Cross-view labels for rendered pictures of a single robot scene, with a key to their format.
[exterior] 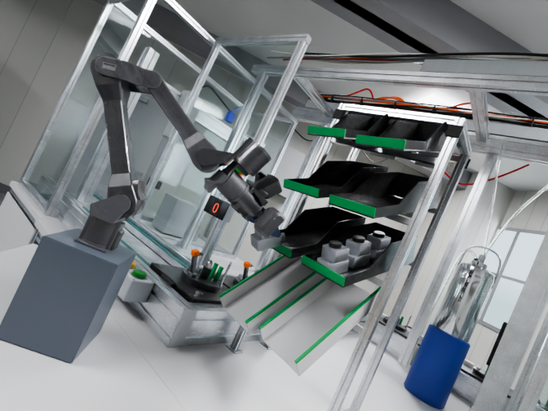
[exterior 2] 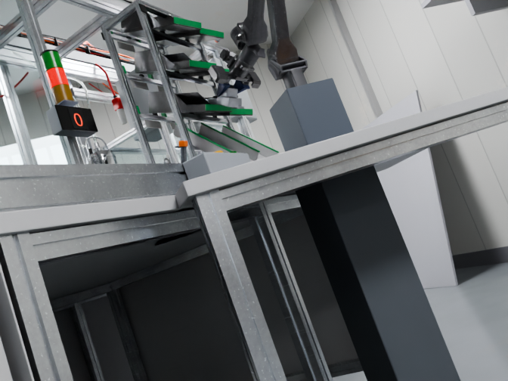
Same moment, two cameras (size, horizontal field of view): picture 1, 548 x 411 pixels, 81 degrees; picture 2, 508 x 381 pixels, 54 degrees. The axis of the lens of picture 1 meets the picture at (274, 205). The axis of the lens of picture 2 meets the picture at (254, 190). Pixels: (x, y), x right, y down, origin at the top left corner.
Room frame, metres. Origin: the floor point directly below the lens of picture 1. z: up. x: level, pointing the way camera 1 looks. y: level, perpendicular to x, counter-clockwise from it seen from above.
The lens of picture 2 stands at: (1.12, 1.53, 0.69)
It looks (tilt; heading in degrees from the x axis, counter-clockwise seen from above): 7 degrees up; 259
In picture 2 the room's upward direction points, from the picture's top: 20 degrees counter-clockwise
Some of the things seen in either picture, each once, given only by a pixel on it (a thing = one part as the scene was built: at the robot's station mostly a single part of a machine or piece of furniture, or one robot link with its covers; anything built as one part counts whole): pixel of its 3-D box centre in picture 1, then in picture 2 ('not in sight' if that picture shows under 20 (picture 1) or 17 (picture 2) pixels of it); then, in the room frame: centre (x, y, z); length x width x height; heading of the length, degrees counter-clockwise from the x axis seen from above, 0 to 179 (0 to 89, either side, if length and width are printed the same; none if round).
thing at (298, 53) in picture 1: (252, 153); (37, 44); (1.29, 0.17, 1.46); 0.03 x 0.03 x 1.00; 51
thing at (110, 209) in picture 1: (117, 205); (286, 65); (0.67, 0.30, 1.15); 0.09 x 0.07 x 0.06; 9
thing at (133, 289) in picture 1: (123, 274); (220, 168); (0.94, 0.31, 0.93); 0.21 x 0.07 x 0.06; 51
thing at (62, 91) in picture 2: not in sight; (63, 96); (1.26, 0.19, 1.29); 0.05 x 0.05 x 0.05
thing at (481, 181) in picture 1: (457, 236); not in sight; (1.62, -0.92, 1.56); 0.04 x 0.04 x 1.39; 51
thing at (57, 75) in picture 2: not in sight; (57, 79); (1.26, 0.19, 1.34); 0.05 x 0.05 x 0.05
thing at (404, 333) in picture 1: (396, 319); not in sight; (1.92, -0.95, 1.01); 0.24 x 0.24 x 0.13; 51
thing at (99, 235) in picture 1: (103, 232); (295, 84); (0.67, 0.30, 1.09); 0.07 x 0.07 x 0.06; 9
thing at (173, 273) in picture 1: (199, 285); not in sight; (1.05, 0.11, 0.96); 0.24 x 0.24 x 0.02; 51
